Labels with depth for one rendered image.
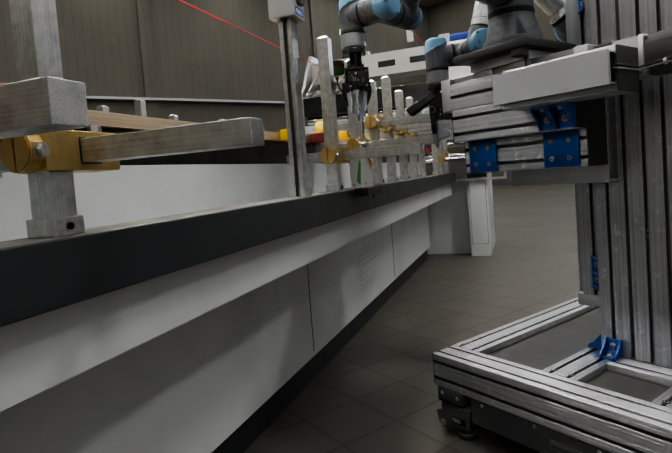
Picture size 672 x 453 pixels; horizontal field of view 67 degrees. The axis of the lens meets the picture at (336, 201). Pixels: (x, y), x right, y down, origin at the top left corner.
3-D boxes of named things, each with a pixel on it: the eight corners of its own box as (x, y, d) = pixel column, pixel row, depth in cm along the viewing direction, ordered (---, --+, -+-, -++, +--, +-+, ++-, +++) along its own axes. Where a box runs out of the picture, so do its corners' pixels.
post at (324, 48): (342, 193, 157) (331, 36, 155) (339, 194, 154) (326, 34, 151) (332, 194, 158) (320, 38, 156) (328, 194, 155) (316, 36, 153)
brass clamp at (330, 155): (351, 163, 163) (350, 147, 163) (337, 163, 150) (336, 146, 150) (334, 164, 165) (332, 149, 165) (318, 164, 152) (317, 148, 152)
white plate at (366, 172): (374, 185, 188) (372, 158, 187) (352, 188, 163) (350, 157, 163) (373, 185, 188) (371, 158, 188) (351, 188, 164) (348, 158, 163)
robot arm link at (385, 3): (407, -7, 147) (378, 4, 154) (384, -15, 138) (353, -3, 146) (409, 21, 147) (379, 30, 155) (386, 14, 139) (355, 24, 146)
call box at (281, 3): (305, 24, 131) (303, -6, 131) (294, 17, 125) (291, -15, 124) (281, 29, 134) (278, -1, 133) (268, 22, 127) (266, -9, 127)
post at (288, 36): (312, 195, 133) (298, 21, 131) (305, 196, 128) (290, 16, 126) (296, 196, 134) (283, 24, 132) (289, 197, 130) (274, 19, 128)
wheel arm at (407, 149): (423, 156, 152) (422, 141, 151) (421, 156, 148) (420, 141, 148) (291, 167, 167) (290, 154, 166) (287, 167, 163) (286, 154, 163)
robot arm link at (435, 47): (452, 35, 167) (426, 36, 166) (454, 68, 168) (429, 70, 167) (444, 41, 175) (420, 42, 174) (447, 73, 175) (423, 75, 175)
